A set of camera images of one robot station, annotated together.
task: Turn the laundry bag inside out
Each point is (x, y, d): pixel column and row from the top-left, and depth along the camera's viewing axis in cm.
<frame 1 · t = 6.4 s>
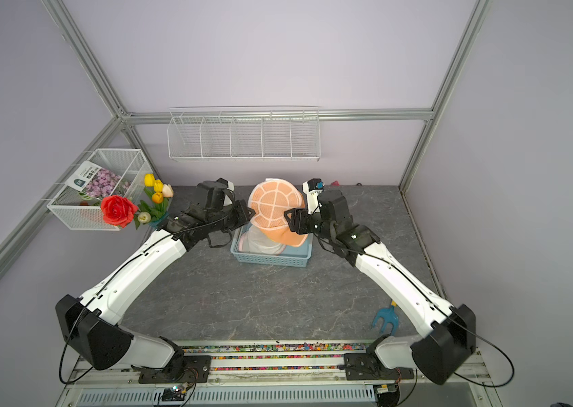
left hand: (255, 213, 76), fingers closed
right hand: (291, 211, 74), fingers open
orange mesh laundry bag: (269, 200, 79), point 30 cm above the table
light blue plastic basket: (297, 256, 93), point 6 cm above the table
white mesh laundry bag: (252, 239, 98), point 6 cm above the table
tulip bouquet in vase: (156, 209, 84), point 25 cm above the table

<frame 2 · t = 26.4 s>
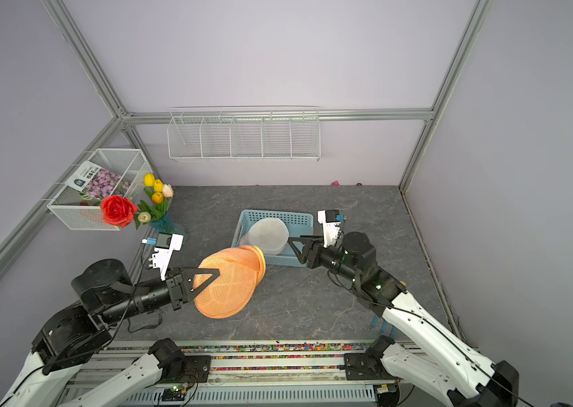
left hand: (217, 277, 53), fingers closed
right hand: (292, 239, 67), fingers open
orange mesh laundry bag: (241, 269, 60), point 34 cm above the table
the other named things where they were.

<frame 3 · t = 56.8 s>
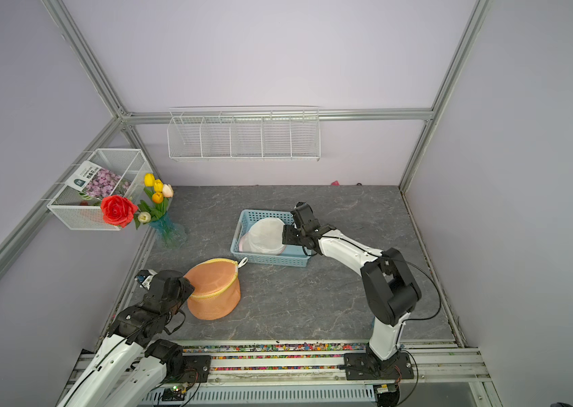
left hand: (185, 286, 79), fingers open
right hand: (287, 232, 92), fingers open
orange mesh laundry bag: (216, 288, 77), point 14 cm above the table
the other named things where they were.

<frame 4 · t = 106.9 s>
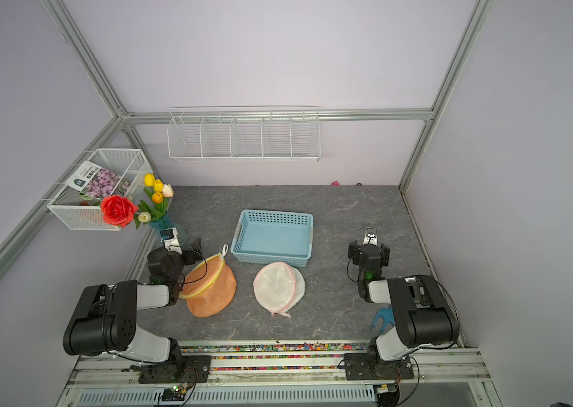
left hand: (188, 240, 92), fingers open
right hand: (368, 241, 94), fingers open
orange mesh laundry bag: (209, 287, 80), point 12 cm above the table
white mesh laundry bag: (278, 287, 86), point 6 cm above the table
the other named things where they were.

